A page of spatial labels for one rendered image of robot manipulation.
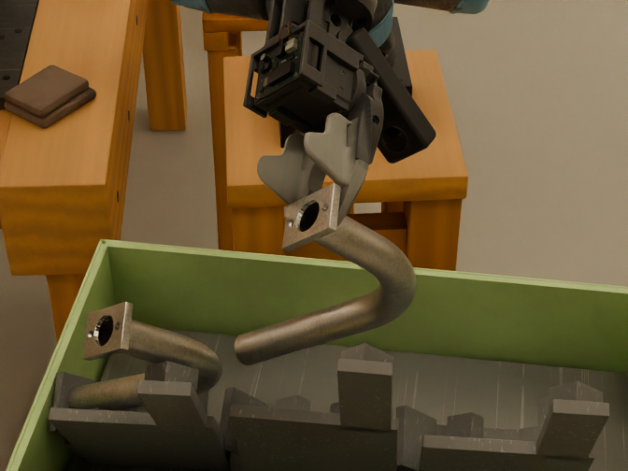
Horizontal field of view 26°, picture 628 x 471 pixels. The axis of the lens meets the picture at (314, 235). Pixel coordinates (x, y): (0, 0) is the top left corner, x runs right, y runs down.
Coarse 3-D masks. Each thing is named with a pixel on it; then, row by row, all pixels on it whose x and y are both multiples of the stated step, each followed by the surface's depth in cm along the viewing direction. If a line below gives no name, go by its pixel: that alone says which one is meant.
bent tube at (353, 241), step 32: (320, 192) 105; (288, 224) 107; (320, 224) 103; (352, 224) 106; (352, 256) 107; (384, 256) 108; (384, 288) 112; (288, 320) 124; (320, 320) 120; (352, 320) 118; (384, 320) 116; (256, 352) 125; (288, 352) 124
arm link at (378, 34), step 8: (384, 0) 126; (392, 0) 128; (376, 8) 126; (384, 8) 127; (392, 8) 130; (376, 16) 126; (384, 16) 128; (376, 24) 127; (384, 24) 129; (376, 32) 128; (384, 32) 130; (376, 40) 130; (384, 40) 131
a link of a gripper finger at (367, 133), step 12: (372, 84) 109; (360, 96) 108; (372, 96) 108; (360, 108) 107; (372, 108) 107; (348, 120) 108; (360, 120) 107; (372, 120) 106; (360, 132) 106; (372, 132) 106; (360, 144) 106; (372, 144) 106; (360, 156) 105; (372, 156) 106
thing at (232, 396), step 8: (224, 392) 134; (232, 392) 133; (240, 392) 134; (224, 400) 134; (232, 400) 133; (240, 400) 134; (248, 400) 135; (256, 400) 136; (224, 408) 133; (224, 416) 132; (224, 424) 132; (232, 424) 132; (224, 432) 131; (232, 432) 132; (224, 440) 131; (232, 440) 131; (224, 448) 132; (232, 448) 132
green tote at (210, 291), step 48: (96, 288) 148; (144, 288) 155; (192, 288) 154; (240, 288) 152; (288, 288) 151; (336, 288) 150; (432, 288) 149; (480, 288) 148; (528, 288) 147; (576, 288) 146; (624, 288) 146; (384, 336) 154; (432, 336) 153; (480, 336) 152; (528, 336) 151; (576, 336) 150; (624, 336) 149; (48, 384) 135; (48, 432) 135
